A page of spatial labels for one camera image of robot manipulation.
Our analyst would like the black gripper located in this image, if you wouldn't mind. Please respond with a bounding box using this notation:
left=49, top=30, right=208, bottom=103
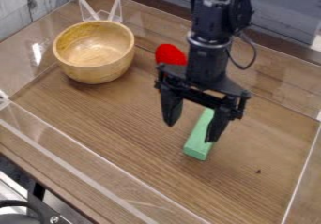
left=155, top=37, right=251, bottom=142

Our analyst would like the green rectangular block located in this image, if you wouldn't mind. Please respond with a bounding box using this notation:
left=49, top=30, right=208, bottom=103
left=183, top=109, right=214, bottom=161

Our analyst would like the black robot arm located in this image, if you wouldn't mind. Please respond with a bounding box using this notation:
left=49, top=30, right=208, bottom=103
left=155, top=0, right=252, bottom=142

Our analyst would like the light brown wooden bowl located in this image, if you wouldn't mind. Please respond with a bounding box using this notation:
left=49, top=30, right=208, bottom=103
left=52, top=21, right=135, bottom=84

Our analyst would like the red felt strawberry toy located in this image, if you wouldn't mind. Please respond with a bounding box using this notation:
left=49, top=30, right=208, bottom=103
left=155, top=43, right=187, bottom=66

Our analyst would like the grey blue sofa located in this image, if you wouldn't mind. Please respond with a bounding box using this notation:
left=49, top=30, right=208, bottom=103
left=164, top=0, right=321, bottom=45

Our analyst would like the black metal table bracket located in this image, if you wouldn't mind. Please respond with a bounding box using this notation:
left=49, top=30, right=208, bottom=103
left=28, top=182, right=72, bottom=224

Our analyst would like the black cable bottom left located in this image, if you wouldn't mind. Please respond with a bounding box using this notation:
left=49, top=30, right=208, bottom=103
left=0, top=199, right=34, bottom=224

